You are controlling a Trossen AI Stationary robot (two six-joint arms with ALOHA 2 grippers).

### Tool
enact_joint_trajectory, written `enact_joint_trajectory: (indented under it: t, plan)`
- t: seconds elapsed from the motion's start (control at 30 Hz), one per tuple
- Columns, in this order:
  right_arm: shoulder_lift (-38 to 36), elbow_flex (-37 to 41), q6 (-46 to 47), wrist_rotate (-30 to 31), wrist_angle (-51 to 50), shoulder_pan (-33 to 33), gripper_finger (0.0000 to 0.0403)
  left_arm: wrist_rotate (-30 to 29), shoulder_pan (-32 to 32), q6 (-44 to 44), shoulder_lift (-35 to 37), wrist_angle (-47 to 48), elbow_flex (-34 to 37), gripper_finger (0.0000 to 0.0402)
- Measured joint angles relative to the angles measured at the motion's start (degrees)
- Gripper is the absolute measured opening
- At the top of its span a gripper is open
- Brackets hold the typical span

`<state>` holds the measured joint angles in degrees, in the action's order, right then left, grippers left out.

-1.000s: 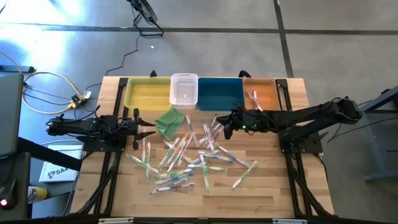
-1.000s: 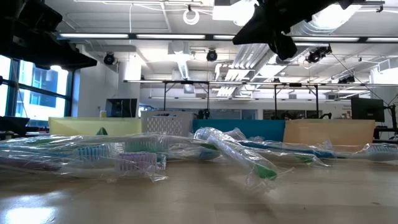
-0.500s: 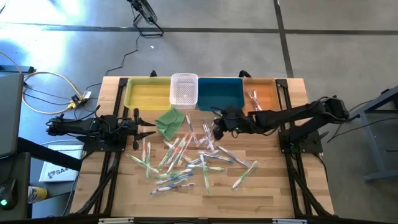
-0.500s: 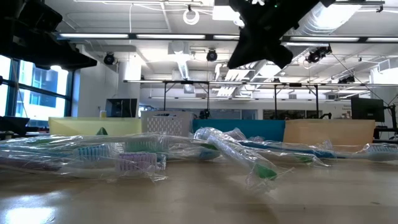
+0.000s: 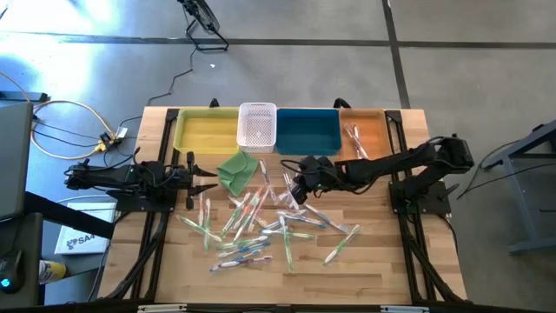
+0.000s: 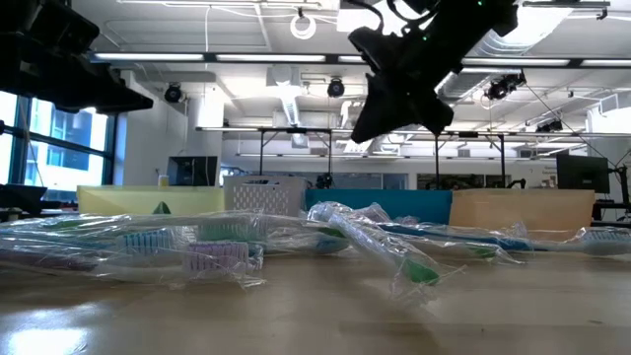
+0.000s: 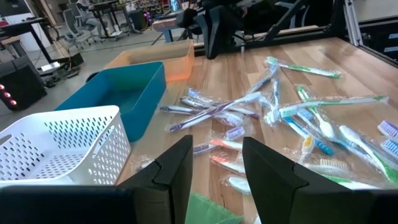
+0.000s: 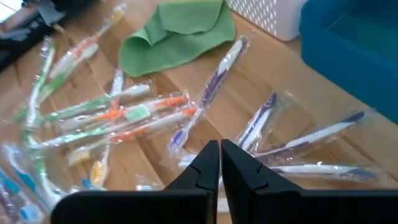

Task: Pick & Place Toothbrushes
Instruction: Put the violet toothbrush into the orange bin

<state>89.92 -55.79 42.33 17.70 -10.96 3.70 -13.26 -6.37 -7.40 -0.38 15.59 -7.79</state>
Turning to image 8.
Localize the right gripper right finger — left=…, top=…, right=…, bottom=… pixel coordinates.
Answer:
left=221, top=139, right=304, bottom=224

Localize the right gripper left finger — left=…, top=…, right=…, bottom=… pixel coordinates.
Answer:
left=164, top=139, right=220, bottom=224

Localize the purple white toothbrush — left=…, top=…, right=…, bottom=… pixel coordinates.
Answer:
left=235, top=91, right=294, bottom=154
left=178, top=152, right=200, bottom=170
left=254, top=109, right=376, bottom=160
left=167, top=34, right=251, bottom=153
left=267, top=161, right=382, bottom=185

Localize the orange white toothbrush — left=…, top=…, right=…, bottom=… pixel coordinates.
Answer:
left=55, top=95, right=191, bottom=131
left=48, top=3, right=127, bottom=80

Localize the green packaged toothbrush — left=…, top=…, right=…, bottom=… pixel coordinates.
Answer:
left=67, top=107, right=198, bottom=167

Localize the yellow white wrapped toothbrush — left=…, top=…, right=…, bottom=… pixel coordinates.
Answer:
left=89, top=67, right=125, bottom=190

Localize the green cloth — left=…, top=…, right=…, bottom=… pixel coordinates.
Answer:
left=117, top=0, right=237, bottom=78

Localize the blue plastic bin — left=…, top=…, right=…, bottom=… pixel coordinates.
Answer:
left=298, top=0, right=398, bottom=125

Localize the white perforated basket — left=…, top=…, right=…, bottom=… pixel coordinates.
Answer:
left=225, top=0, right=308, bottom=42

